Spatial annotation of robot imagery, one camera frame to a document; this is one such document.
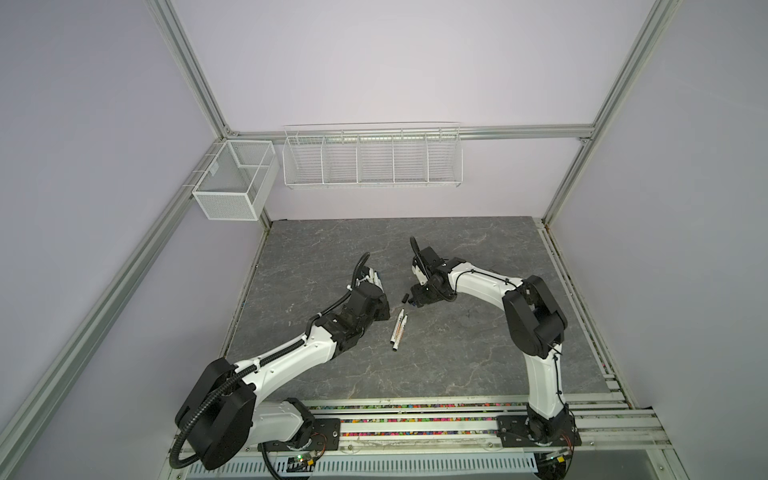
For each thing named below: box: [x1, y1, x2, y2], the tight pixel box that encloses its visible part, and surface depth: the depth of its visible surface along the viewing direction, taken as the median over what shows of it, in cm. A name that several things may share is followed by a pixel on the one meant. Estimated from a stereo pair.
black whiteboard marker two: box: [392, 314, 408, 350], surface depth 93 cm
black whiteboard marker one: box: [390, 308, 405, 344], surface depth 93 cm
